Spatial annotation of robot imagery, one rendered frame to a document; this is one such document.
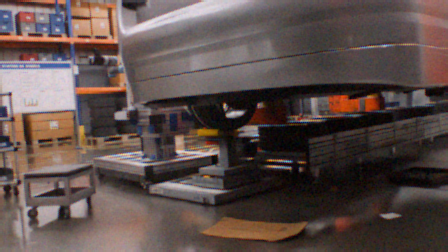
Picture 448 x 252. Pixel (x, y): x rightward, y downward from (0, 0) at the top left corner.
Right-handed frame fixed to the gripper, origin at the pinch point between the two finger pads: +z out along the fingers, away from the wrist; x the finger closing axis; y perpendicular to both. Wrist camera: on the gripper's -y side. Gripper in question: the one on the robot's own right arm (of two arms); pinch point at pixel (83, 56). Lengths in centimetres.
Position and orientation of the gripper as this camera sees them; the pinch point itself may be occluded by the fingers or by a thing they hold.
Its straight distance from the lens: 394.0
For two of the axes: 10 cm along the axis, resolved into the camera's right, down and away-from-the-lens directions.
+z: -6.1, 0.9, -7.8
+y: -0.3, 9.9, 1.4
